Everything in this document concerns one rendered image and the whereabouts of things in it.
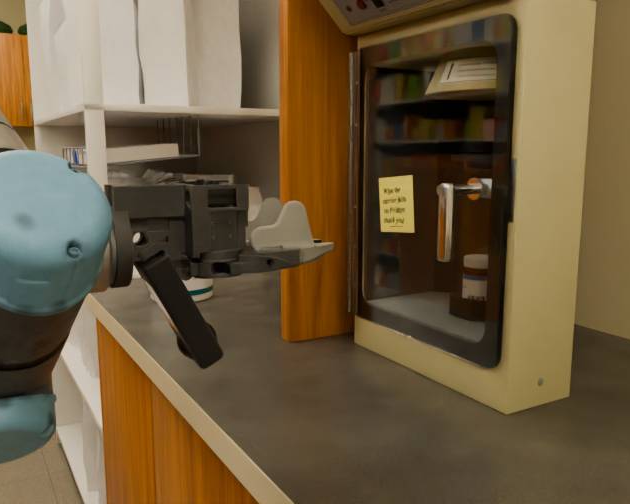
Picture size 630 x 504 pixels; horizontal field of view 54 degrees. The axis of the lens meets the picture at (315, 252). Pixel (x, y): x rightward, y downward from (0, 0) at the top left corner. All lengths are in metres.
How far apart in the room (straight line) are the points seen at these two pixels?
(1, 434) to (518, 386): 0.55
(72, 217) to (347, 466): 0.40
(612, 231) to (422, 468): 0.66
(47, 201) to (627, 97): 0.98
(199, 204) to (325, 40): 0.53
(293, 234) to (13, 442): 0.29
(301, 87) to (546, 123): 0.39
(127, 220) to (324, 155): 0.52
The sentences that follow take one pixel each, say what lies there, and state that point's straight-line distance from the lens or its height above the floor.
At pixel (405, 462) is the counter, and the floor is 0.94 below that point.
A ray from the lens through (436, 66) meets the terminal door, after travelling 0.81.
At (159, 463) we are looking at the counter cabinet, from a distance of 1.15.
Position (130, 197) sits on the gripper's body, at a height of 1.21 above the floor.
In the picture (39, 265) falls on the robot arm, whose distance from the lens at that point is 0.32.
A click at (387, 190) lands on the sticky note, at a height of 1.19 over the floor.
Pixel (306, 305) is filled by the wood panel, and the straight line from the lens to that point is 1.01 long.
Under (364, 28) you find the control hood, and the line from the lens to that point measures 0.92.
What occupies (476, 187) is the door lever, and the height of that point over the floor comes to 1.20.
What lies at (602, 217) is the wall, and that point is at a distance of 1.19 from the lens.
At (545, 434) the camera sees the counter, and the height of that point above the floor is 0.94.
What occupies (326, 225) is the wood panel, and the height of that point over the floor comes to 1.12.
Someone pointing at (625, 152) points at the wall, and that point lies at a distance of 1.16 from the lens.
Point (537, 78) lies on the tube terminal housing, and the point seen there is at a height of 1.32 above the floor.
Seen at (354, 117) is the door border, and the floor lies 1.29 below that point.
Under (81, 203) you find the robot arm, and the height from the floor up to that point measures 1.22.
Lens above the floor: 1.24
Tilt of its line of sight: 9 degrees down
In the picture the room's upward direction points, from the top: straight up
